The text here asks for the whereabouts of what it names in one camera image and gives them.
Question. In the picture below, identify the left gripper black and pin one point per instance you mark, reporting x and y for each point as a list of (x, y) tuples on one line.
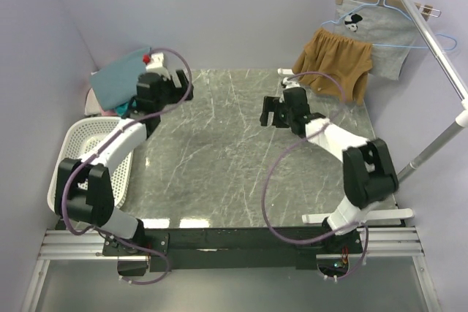
[(178, 93)]

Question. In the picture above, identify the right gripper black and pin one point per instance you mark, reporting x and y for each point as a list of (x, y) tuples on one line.
[(269, 106)]

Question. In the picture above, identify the grey-blue t shirt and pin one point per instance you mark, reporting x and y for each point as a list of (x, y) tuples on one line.
[(115, 84)]

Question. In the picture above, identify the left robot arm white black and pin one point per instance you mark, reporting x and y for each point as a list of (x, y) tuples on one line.
[(84, 192)]

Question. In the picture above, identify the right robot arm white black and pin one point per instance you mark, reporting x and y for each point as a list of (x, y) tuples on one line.
[(368, 172)]

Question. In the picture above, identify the teal folded t shirt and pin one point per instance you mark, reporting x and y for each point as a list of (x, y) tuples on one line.
[(124, 110)]

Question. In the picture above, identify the pink folded t shirt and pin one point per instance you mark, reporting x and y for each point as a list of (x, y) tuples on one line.
[(107, 112)]

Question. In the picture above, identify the brown shorts hanging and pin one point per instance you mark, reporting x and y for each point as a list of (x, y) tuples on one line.
[(335, 65)]

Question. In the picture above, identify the grey panda shirt hanging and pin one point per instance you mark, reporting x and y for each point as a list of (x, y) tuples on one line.
[(387, 63)]

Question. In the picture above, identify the metal clothes rack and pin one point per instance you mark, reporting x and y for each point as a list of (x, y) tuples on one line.
[(412, 112)]

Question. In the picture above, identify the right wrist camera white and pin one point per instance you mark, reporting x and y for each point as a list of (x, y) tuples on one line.
[(288, 83)]

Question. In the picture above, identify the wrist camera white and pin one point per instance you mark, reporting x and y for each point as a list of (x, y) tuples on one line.
[(155, 63), (288, 83)]

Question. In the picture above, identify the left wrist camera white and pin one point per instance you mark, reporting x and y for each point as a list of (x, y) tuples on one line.
[(155, 63)]

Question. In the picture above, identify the light blue wire hanger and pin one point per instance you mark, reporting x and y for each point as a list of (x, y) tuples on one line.
[(384, 23)]

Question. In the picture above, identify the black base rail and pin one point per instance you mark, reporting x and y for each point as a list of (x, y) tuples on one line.
[(165, 250)]

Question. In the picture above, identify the aluminium frame rail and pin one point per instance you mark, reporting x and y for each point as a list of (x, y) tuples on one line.
[(62, 245)]

